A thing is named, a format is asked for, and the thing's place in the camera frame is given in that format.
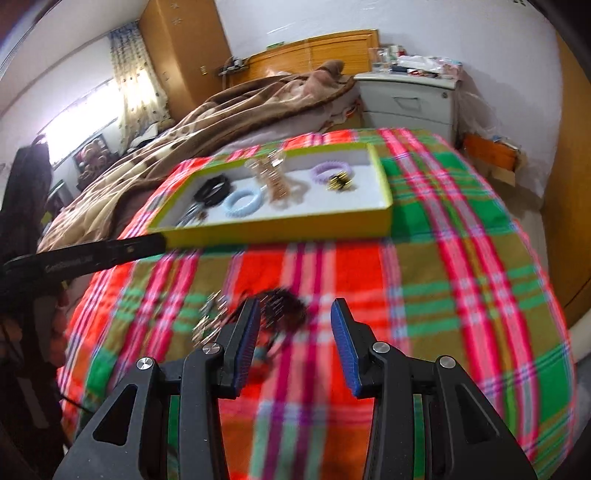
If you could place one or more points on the wooden headboard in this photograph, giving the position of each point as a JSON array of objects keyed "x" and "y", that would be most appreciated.
[{"x": 351, "y": 47}]

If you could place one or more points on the brown patterned blanket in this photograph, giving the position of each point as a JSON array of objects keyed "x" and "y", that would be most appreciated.
[{"x": 252, "y": 113}]

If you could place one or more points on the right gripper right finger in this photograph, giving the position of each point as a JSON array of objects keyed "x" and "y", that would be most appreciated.
[{"x": 436, "y": 401}]

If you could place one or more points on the wooden wardrobe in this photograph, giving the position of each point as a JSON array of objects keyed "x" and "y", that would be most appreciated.
[{"x": 187, "y": 47}]

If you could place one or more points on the orange box by cabinet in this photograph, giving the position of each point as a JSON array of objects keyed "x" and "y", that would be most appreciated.
[{"x": 492, "y": 159}]

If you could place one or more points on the yellow-green shallow tray box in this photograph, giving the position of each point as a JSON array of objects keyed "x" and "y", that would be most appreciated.
[{"x": 337, "y": 192}]

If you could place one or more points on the clutter on cabinet top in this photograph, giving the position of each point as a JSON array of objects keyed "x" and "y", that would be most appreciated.
[{"x": 395, "y": 59}]

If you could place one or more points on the grey bedside drawer cabinet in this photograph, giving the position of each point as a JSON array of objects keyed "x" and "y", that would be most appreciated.
[{"x": 405, "y": 101}]

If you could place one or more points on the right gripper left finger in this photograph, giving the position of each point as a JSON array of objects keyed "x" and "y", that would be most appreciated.
[{"x": 126, "y": 438}]

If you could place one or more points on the dotted curtain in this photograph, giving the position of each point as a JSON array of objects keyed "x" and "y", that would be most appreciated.
[{"x": 143, "y": 102}]

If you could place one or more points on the teddy bear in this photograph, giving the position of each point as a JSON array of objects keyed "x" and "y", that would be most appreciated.
[{"x": 93, "y": 155}]

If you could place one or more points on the clear rose-gold hair claw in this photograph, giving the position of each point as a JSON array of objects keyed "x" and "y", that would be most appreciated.
[{"x": 281, "y": 190}]

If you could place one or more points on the black fitness band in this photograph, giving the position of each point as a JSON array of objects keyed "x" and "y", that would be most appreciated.
[{"x": 213, "y": 191}]

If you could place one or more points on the wooden door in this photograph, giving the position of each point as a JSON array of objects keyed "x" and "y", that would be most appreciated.
[{"x": 566, "y": 208}]

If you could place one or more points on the plaid red green tablecloth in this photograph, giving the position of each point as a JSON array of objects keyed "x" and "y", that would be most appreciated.
[{"x": 456, "y": 276}]

